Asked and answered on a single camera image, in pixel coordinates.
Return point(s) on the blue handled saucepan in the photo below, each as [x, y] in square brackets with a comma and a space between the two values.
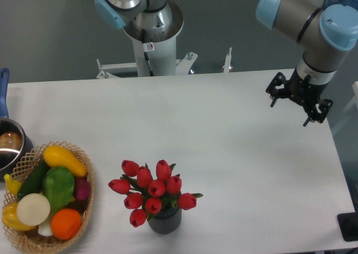
[14, 141]

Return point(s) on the black device at edge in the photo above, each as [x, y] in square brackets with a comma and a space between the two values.
[348, 226]

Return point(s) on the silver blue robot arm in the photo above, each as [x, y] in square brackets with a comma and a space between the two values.
[327, 36]

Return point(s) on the green lettuce leaf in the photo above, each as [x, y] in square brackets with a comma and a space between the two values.
[58, 187]

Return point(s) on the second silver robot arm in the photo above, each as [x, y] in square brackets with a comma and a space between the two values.
[144, 20]

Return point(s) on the purple red onion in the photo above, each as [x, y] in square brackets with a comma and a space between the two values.
[82, 189]

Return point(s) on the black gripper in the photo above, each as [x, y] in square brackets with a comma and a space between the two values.
[302, 92]

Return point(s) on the white metal base frame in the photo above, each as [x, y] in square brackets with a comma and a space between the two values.
[150, 63]

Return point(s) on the red tulip bouquet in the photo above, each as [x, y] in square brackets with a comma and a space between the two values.
[146, 195]

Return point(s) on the yellow bell pepper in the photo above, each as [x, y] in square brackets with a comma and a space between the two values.
[11, 220]

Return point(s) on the green cucumber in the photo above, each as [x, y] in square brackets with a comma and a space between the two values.
[34, 181]

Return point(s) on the yellow squash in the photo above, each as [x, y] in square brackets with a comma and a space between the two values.
[56, 156]

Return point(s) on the orange fruit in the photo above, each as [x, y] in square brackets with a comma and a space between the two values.
[66, 223]

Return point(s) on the woven wicker basket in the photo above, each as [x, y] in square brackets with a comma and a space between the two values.
[31, 241]

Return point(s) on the dark grey ribbed vase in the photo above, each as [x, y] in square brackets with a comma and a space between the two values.
[166, 221]

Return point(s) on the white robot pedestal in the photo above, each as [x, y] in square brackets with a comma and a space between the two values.
[155, 50]

